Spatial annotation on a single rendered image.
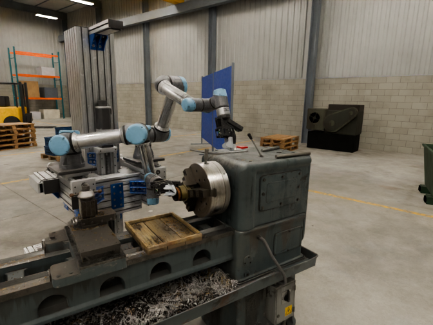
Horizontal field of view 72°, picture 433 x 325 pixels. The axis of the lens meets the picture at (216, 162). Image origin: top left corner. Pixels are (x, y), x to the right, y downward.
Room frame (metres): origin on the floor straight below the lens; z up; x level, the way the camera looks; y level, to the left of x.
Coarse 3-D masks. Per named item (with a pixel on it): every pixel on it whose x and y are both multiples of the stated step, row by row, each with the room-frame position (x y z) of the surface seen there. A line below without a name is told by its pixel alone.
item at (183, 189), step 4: (176, 188) 1.54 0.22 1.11; (180, 188) 1.54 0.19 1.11; (184, 188) 1.55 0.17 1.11; (188, 188) 1.58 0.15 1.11; (180, 192) 1.53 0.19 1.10; (184, 192) 1.54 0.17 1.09; (172, 196) 1.57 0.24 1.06; (176, 196) 1.58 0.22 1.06; (180, 196) 1.53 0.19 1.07; (184, 196) 1.53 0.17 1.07; (176, 200) 1.53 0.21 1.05; (180, 200) 1.54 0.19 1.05; (184, 200) 1.55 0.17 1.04
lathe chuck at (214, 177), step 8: (192, 168) 1.67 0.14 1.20; (200, 168) 1.59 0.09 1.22; (208, 168) 1.58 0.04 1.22; (216, 168) 1.60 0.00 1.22; (200, 176) 1.59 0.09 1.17; (208, 176) 1.53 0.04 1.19; (216, 176) 1.56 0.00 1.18; (200, 184) 1.59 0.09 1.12; (208, 184) 1.53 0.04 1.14; (216, 184) 1.53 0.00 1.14; (224, 184) 1.55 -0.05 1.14; (216, 192) 1.52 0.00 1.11; (224, 192) 1.54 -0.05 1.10; (200, 200) 1.60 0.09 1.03; (208, 200) 1.52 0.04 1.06; (216, 200) 1.51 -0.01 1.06; (224, 200) 1.54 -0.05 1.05; (200, 208) 1.59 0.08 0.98; (208, 208) 1.52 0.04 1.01; (216, 208) 1.54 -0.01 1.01; (200, 216) 1.59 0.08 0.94
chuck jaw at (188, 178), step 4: (188, 168) 1.67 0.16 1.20; (184, 172) 1.67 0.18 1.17; (188, 172) 1.66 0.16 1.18; (192, 172) 1.67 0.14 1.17; (184, 176) 1.63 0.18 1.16; (188, 176) 1.64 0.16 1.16; (192, 176) 1.65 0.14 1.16; (184, 180) 1.63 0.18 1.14; (188, 180) 1.62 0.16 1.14; (192, 180) 1.63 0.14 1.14; (180, 184) 1.62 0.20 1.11; (184, 184) 1.59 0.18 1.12; (188, 184) 1.60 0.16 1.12; (192, 184) 1.62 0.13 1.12; (196, 184) 1.65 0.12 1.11
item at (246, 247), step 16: (272, 224) 1.67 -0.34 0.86; (288, 224) 1.76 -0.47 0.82; (304, 224) 1.86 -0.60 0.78; (240, 240) 1.55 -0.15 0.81; (256, 240) 1.62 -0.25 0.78; (272, 240) 1.69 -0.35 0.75; (288, 240) 1.76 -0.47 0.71; (240, 256) 1.55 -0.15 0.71; (256, 256) 1.62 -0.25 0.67; (288, 256) 1.78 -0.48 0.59; (224, 272) 1.64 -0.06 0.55; (240, 272) 1.56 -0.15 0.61; (256, 272) 1.62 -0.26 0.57; (240, 304) 1.60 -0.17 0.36; (256, 304) 1.67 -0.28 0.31; (208, 320) 1.83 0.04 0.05; (224, 320) 1.69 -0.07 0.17; (240, 320) 1.59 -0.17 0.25; (256, 320) 1.66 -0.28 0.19; (288, 320) 1.86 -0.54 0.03
